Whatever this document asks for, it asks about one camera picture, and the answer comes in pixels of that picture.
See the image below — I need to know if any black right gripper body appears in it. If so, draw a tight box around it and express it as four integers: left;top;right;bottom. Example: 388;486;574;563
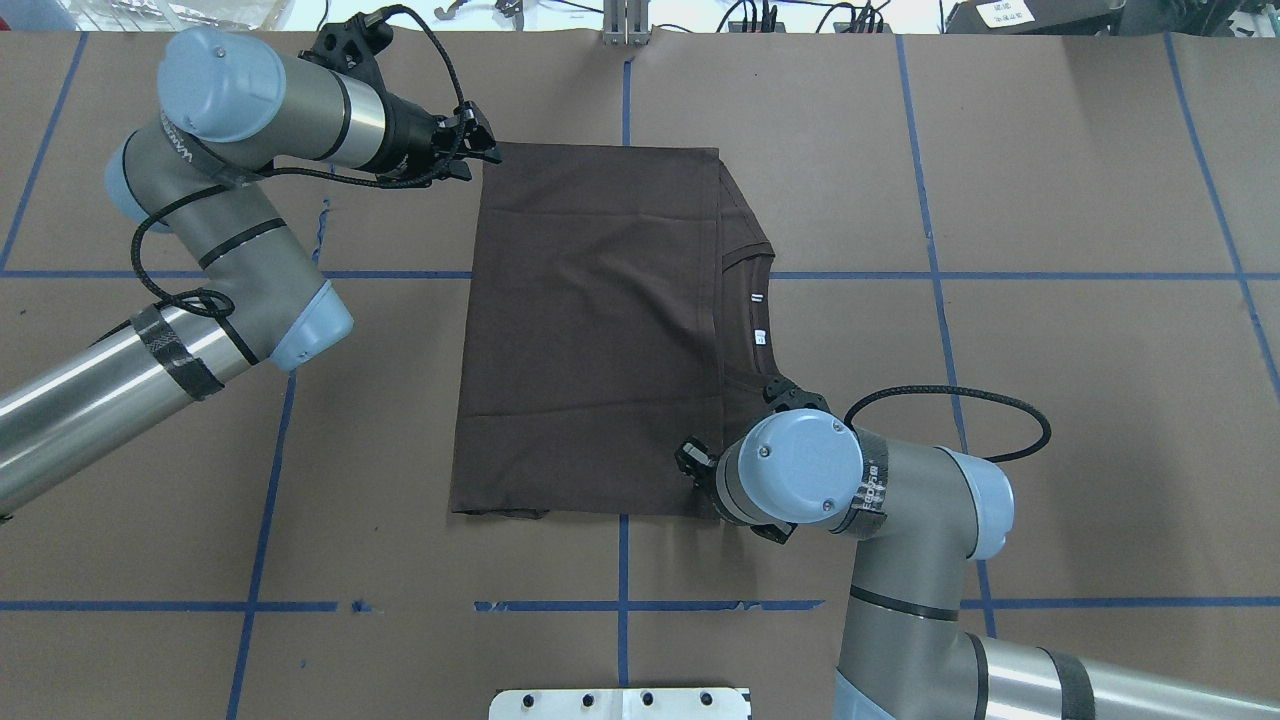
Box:
675;438;797;544

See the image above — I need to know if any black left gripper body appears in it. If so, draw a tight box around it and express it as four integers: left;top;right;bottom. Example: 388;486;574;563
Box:
385;99;503;186

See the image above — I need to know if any dark brown t-shirt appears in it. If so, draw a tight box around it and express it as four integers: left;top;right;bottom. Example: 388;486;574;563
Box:
449;143;780;519

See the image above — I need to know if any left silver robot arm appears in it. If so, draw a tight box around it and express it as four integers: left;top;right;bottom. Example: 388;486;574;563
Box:
3;6;500;521

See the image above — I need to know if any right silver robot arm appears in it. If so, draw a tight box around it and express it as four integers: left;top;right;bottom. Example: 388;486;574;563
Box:
675;407;1279;719

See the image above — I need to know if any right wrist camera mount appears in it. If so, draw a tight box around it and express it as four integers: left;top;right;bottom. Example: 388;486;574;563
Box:
762;375;829;414

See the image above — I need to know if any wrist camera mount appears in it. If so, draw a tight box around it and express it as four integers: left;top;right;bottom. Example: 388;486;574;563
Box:
298;8;394;88
762;375;829;414

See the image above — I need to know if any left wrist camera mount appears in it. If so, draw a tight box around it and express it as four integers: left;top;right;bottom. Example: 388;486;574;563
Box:
298;8;394;88

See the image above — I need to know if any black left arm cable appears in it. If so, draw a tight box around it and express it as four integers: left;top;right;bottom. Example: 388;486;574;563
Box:
131;5;471;322

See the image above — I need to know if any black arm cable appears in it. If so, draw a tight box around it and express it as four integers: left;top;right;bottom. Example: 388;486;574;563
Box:
845;386;1053;464
131;5;471;322

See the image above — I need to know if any aluminium frame post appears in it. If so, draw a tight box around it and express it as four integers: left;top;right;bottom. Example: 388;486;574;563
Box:
602;0;652;47

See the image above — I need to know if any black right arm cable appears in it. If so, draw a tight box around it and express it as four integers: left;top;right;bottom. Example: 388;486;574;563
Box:
845;386;1053;464

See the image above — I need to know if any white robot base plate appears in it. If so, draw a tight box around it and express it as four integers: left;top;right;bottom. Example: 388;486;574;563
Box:
488;687;753;719

